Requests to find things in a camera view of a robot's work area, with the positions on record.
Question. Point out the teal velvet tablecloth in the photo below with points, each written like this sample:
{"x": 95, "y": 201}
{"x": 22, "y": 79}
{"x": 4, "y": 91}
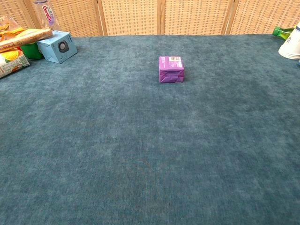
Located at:
{"x": 145, "y": 140}

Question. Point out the purple box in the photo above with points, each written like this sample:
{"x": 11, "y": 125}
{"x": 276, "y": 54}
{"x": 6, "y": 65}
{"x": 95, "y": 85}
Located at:
{"x": 170, "y": 69}

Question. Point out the green plastic bottle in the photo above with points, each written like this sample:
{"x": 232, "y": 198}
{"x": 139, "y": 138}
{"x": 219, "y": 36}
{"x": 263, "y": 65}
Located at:
{"x": 282, "y": 32}

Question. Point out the orange yellow snack bag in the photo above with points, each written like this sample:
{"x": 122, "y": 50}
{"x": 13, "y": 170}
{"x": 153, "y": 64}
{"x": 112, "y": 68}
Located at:
{"x": 8, "y": 27}

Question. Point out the orange juice carton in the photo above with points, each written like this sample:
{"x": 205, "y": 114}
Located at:
{"x": 11, "y": 62}

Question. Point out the woven wooden folding screen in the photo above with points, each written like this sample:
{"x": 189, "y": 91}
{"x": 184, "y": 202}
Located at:
{"x": 164, "y": 16}

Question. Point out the light blue speaker box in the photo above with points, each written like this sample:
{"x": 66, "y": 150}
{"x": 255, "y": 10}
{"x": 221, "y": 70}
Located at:
{"x": 58, "y": 48}

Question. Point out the clear bottle with pink label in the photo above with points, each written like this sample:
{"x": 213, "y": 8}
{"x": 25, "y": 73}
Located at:
{"x": 47, "y": 15}

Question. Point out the long brown snack package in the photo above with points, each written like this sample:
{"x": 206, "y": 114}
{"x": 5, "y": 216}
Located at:
{"x": 22, "y": 38}

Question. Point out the stack of white paper cups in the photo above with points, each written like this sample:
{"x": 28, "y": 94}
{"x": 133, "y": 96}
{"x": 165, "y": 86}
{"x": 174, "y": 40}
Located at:
{"x": 290, "y": 45}

